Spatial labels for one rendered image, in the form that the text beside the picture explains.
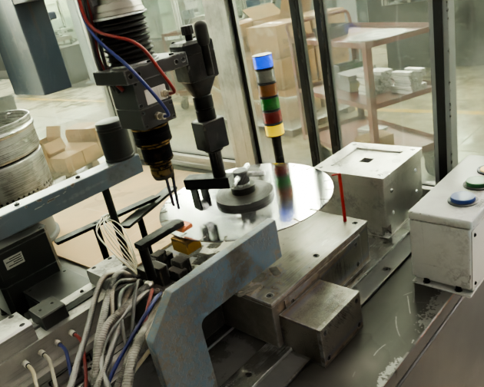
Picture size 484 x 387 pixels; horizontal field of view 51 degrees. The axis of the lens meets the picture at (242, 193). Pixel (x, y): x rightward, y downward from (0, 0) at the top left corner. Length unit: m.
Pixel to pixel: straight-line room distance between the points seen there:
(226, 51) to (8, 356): 0.98
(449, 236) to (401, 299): 0.15
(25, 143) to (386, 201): 0.89
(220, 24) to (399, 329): 0.96
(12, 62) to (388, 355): 0.75
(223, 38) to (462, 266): 0.91
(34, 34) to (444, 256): 0.75
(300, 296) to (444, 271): 0.26
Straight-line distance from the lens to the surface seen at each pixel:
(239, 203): 0.91
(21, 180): 1.38
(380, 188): 1.08
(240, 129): 1.55
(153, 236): 0.81
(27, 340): 0.90
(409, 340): 0.89
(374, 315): 0.94
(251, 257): 0.71
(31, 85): 0.87
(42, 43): 0.84
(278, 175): 1.02
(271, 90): 1.17
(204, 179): 0.86
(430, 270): 0.98
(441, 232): 0.93
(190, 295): 0.65
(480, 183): 1.01
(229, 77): 1.52
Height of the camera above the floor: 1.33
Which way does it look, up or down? 23 degrees down
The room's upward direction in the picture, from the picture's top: 12 degrees counter-clockwise
